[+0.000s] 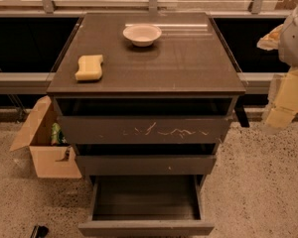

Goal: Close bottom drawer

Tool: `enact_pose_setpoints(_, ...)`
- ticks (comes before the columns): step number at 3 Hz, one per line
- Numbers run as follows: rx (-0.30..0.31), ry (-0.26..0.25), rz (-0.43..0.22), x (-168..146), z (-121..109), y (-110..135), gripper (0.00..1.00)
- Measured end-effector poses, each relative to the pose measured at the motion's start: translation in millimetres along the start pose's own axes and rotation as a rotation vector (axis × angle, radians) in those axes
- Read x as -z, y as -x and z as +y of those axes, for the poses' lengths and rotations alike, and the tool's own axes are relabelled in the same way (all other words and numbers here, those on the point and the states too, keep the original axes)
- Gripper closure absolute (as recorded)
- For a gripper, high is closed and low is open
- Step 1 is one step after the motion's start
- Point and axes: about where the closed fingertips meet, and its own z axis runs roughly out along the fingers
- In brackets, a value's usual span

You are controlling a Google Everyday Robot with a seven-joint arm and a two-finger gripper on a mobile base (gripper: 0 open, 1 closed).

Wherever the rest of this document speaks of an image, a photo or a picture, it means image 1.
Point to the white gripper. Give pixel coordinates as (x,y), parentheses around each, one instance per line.
(295,40)

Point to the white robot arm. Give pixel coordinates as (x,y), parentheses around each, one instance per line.
(288,45)

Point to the dark grey drawer cabinet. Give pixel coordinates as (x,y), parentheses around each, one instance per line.
(189,60)

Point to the top scratched grey drawer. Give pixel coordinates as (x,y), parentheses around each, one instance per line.
(143,121)

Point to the white ceramic bowl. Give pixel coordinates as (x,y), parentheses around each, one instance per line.
(142,35)

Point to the yellow sponge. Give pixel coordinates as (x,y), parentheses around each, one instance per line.
(89,68)

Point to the green packet in box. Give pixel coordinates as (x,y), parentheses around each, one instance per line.
(57,136)

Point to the open cardboard box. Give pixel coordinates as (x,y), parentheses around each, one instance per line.
(51,160)

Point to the small black floor object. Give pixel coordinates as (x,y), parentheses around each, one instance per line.
(39,232)

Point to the metal window rail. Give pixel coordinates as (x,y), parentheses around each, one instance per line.
(38,82)

